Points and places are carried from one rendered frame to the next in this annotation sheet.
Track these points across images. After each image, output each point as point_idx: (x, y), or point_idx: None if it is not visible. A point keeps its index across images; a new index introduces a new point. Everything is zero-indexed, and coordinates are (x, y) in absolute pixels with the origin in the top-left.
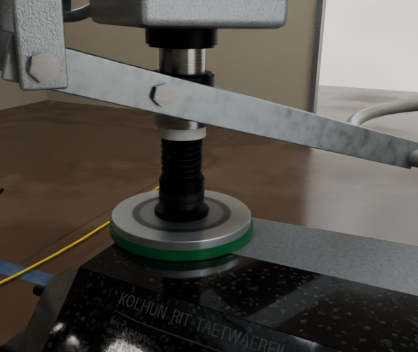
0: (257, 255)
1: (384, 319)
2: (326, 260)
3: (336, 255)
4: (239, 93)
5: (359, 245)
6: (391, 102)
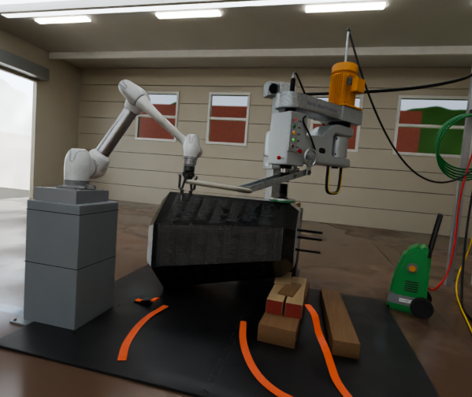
0: (266, 199)
1: (248, 197)
2: (255, 198)
3: (254, 198)
4: (277, 177)
5: (250, 198)
6: (235, 186)
